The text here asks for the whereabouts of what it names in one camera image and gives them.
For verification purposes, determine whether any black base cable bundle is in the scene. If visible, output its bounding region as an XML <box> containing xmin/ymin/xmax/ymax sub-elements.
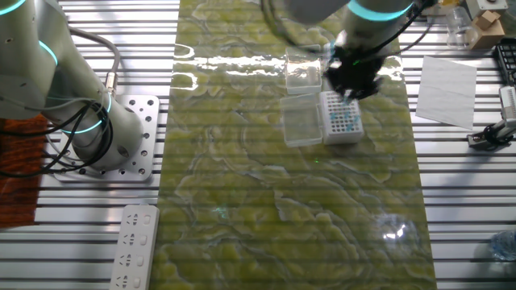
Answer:
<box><xmin>0</xmin><ymin>96</ymin><xmax>116</xmax><ymax>172</ymax></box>

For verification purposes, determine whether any white box device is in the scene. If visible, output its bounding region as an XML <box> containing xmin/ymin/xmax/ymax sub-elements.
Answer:
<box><xmin>465</xmin><ymin>0</ymin><xmax>510</xmax><ymax>12</ymax></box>

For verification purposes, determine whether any small silver camera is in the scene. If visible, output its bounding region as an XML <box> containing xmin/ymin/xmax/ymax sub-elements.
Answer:
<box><xmin>498</xmin><ymin>85</ymin><xmax>516</xmax><ymax>131</ymax></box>

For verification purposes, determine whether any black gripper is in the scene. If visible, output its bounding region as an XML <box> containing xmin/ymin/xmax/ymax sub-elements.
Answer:
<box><xmin>324</xmin><ymin>44</ymin><xmax>386</xmax><ymax>102</ymax></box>

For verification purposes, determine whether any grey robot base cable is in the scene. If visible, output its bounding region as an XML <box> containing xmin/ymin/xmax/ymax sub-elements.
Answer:
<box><xmin>66</xmin><ymin>26</ymin><xmax>122</xmax><ymax>97</ymax></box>

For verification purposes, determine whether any clear plastic rack lid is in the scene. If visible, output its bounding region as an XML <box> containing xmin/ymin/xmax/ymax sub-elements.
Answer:
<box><xmin>280</xmin><ymin>93</ymin><xmax>323</xmax><ymax>148</ymax></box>
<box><xmin>285</xmin><ymin>46</ymin><xmax>323</xmax><ymax>96</ymax></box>

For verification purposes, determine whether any green marble pattern mat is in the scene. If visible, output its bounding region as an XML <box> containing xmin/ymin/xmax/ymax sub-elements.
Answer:
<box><xmin>148</xmin><ymin>0</ymin><xmax>439</xmax><ymax>290</ymax></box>

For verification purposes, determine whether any black keyboard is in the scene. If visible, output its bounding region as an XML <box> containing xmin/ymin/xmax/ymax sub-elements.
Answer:
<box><xmin>493</xmin><ymin>39</ymin><xmax>516</xmax><ymax>85</ymax></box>

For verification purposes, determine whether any clear water bottle blue cap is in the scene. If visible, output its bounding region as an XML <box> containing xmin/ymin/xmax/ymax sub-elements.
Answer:
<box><xmin>489</xmin><ymin>230</ymin><xmax>516</xmax><ymax>262</ymax></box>

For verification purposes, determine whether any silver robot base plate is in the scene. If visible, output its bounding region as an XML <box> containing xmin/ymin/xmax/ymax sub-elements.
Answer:
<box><xmin>52</xmin><ymin>94</ymin><xmax>161</xmax><ymax>183</ymax></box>

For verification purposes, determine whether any white power strip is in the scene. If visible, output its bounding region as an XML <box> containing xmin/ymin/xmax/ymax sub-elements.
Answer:
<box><xmin>108</xmin><ymin>204</ymin><xmax>161</xmax><ymax>290</ymax></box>

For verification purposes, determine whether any white paper sheet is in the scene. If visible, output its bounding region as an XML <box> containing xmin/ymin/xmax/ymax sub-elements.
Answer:
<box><xmin>414</xmin><ymin>55</ymin><xmax>478</xmax><ymax>131</ymax></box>

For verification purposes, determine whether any silver camera mount base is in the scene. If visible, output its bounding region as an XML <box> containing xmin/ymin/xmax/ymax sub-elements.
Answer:
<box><xmin>466</xmin><ymin>119</ymin><xmax>516</xmax><ymax>149</ymax></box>

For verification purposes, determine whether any clear plastic cup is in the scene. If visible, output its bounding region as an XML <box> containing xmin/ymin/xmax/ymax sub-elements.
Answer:
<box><xmin>445</xmin><ymin>6</ymin><xmax>479</xmax><ymax>50</ymax></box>

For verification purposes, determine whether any brown wooden board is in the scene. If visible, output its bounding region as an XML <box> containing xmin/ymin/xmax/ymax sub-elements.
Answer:
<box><xmin>0</xmin><ymin>114</ymin><xmax>49</xmax><ymax>229</ymax></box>

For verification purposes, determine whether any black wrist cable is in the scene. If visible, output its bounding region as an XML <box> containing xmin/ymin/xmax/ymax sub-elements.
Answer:
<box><xmin>260</xmin><ymin>0</ymin><xmax>436</xmax><ymax>61</ymax></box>

